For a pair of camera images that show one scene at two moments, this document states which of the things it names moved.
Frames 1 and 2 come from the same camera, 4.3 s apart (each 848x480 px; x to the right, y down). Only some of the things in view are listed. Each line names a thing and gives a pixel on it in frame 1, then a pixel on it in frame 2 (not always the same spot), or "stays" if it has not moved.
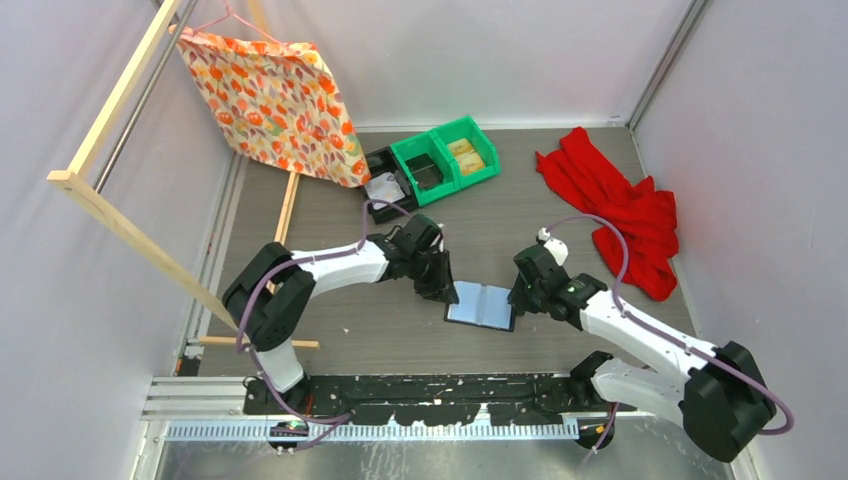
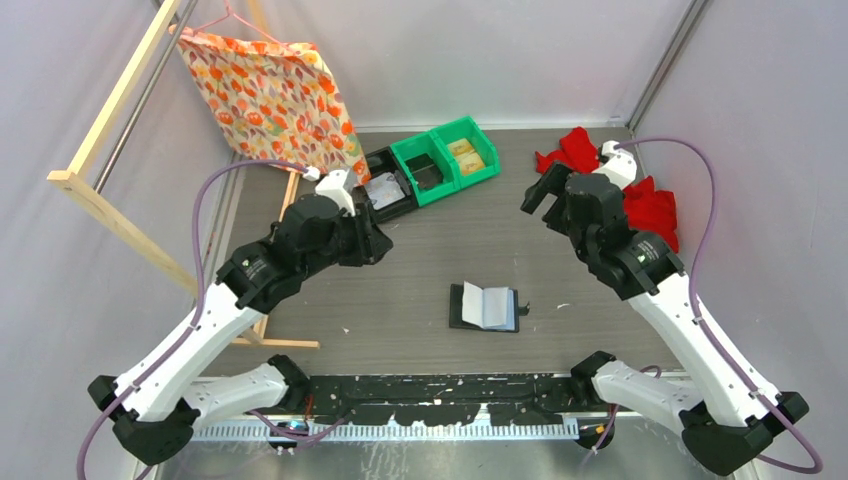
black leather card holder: x=482 y=305 stays
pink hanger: x=229 y=14 stays
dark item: x=424 y=170 stays
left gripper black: x=441 y=288 → x=371 y=243
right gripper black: x=517 y=298 → x=552 y=181
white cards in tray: x=384 y=187 stays
